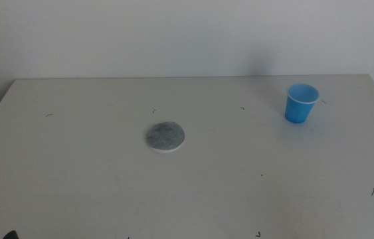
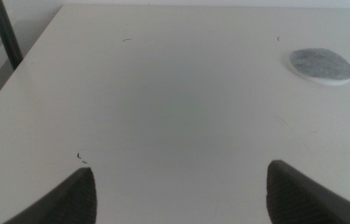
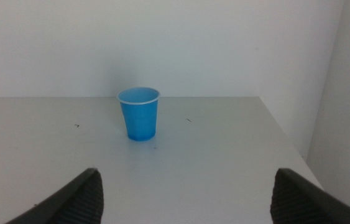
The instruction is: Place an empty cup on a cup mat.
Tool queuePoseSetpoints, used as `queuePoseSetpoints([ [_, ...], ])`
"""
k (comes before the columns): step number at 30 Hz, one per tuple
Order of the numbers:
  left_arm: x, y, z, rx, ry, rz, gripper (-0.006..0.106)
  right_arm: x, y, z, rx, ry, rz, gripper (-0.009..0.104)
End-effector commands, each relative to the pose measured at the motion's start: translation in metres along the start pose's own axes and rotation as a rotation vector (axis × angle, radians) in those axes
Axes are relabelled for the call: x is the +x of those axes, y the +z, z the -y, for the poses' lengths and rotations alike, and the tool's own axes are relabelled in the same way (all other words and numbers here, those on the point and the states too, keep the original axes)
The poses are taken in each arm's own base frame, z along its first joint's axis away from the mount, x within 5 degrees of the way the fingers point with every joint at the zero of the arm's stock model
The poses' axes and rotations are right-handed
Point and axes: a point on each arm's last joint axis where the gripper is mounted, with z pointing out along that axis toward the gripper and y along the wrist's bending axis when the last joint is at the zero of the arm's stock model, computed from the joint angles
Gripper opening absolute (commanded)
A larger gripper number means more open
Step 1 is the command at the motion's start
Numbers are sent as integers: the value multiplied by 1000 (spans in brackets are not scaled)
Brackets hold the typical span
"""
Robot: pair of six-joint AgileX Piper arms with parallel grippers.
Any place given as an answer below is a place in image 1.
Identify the blue plastic cup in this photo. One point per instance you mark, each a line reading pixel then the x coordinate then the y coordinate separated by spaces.
pixel 296 111

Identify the round grey cup mat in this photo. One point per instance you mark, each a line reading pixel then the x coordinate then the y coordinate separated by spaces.
pixel 165 136

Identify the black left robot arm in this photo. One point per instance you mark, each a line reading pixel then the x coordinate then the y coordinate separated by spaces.
pixel 11 235

